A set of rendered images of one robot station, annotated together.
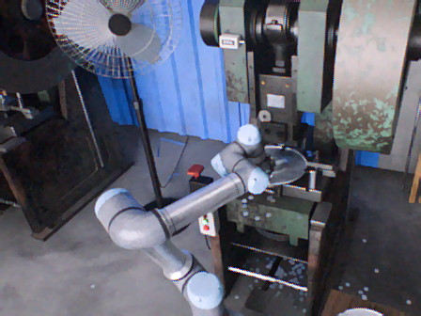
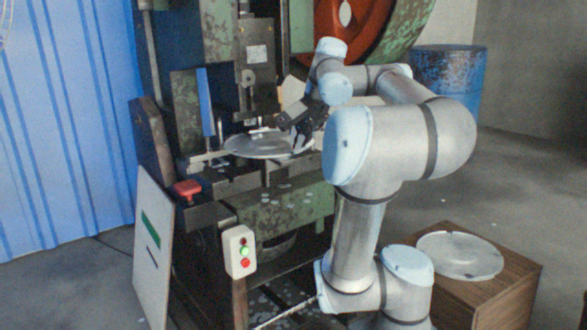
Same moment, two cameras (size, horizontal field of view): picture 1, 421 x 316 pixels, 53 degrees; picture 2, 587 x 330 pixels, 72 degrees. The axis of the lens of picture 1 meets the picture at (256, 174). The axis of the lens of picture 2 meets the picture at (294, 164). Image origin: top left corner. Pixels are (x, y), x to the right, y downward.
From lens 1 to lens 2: 1.37 m
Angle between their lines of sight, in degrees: 53
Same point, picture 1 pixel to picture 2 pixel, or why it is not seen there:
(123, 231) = (465, 124)
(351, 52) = not seen: outside the picture
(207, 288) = (414, 256)
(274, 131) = (265, 93)
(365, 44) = not seen: outside the picture
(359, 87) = not seen: outside the picture
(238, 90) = (220, 42)
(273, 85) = (253, 31)
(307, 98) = (301, 34)
